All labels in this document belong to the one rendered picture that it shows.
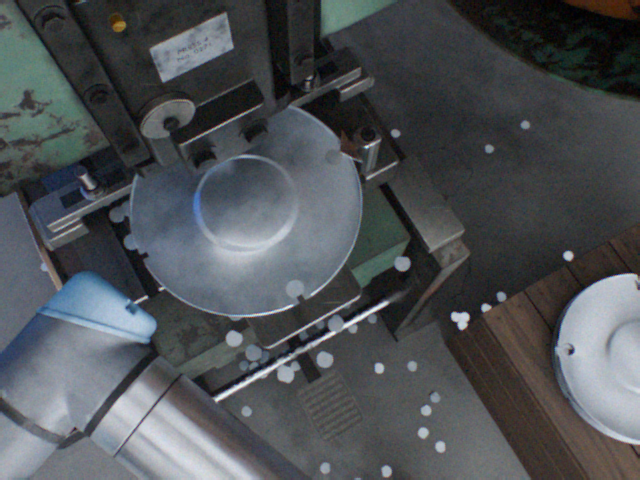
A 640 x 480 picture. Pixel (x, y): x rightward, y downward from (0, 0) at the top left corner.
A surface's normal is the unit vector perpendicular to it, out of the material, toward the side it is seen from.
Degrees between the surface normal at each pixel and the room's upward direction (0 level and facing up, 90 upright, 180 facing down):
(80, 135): 90
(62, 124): 90
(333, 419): 1
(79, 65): 90
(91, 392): 15
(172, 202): 0
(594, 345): 0
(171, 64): 90
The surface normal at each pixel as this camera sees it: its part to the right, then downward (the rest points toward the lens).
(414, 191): -0.01, -0.29
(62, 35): 0.49, 0.83
